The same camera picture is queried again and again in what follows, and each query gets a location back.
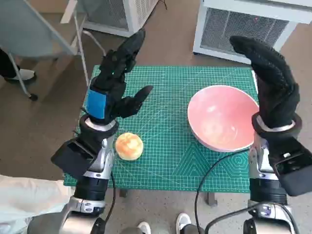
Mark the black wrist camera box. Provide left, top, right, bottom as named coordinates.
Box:
left=267, top=136, right=312, bottom=197
left=50, top=137, right=103, bottom=180

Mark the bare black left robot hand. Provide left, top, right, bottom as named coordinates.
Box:
left=82, top=28, right=154, bottom=122

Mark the grey office chair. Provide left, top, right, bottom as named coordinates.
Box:
left=0, top=0, right=108, bottom=102

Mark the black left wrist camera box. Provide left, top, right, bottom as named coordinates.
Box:
left=50, top=137, right=103, bottom=180

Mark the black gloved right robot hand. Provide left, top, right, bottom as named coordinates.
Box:
left=230, top=36, right=300, bottom=129

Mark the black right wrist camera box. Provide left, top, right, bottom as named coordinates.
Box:
left=267, top=136, right=312, bottom=197

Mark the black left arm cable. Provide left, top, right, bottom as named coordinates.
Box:
left=102, top=170, right=117, bottom=234

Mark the green cutting mat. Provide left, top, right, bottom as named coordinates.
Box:
left=62, top=64, right=261, bottom=194

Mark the round golden toy bread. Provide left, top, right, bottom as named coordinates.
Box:
left=115, top=132, right=145, bottom=161

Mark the pink bowl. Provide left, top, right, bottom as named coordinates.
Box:
left=187, top=85, right=259, bottom=153

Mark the white mesh cabinet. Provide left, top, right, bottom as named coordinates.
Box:
left=192, top=0, right=299, bottom=65
left=81, top=0, right=158, bottom=39

